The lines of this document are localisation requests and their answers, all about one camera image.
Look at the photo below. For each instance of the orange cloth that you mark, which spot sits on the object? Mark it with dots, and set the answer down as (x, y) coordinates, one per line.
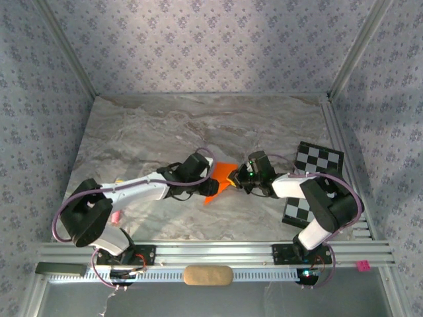
(222, 171)

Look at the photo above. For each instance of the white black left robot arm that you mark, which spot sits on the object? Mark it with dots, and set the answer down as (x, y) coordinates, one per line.
(89, 221)

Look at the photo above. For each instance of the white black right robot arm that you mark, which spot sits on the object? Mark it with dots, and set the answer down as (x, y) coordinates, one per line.
(327, 204)

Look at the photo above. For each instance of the black grey checkerboard panel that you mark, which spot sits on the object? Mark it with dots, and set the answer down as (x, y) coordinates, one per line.
(317, 158)

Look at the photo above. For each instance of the tan oval cork pad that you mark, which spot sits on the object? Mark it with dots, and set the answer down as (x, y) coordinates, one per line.
(208, 275)

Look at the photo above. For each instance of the pink marker pen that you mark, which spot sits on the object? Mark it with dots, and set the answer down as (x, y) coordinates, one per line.
(116, 218)

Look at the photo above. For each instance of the controller board with green light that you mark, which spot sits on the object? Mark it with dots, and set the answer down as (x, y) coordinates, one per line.
(307, 274)

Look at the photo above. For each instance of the small pink block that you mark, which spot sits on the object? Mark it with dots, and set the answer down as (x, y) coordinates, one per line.
(363, 265)

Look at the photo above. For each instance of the flat black bar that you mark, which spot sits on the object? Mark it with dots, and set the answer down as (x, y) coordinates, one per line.
(59, 269)

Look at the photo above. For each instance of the long aluminium profile rail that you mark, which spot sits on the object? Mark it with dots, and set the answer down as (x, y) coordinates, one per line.
(215, 252)

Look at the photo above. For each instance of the aluminium side rail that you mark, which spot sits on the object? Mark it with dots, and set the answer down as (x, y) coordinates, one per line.
(330, 122)

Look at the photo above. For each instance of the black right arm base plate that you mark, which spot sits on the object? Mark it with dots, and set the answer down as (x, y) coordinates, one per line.
(281, 254)

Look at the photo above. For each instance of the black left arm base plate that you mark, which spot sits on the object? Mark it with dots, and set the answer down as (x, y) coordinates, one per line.
(148, 254)

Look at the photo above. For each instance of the aluminium frame post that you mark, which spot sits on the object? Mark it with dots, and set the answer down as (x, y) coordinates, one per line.
(360, 46)

